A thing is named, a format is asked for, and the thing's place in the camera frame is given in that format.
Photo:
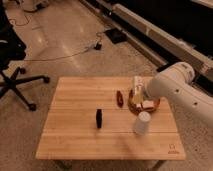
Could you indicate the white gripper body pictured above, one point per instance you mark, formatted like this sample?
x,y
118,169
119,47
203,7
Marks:
x,y
138,90

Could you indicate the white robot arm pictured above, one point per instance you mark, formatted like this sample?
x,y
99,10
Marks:
x,y
174,84

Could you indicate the black eraser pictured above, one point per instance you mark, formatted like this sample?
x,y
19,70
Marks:
x,y
99,118

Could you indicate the white block on plate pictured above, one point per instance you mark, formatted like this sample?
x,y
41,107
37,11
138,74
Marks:
x,y
148,104

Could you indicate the black floor mat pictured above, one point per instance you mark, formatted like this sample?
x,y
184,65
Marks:
x,y
116,36

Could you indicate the black power adapter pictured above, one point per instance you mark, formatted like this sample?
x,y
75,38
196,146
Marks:
x,y
98,46

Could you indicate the wooden table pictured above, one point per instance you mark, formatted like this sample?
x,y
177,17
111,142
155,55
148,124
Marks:
x,y
70,131

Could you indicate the black office chair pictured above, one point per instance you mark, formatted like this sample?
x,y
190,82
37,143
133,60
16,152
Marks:
x,y
12,48

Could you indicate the small brown ring object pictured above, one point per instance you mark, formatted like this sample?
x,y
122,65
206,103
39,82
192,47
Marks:
x,y
119,98

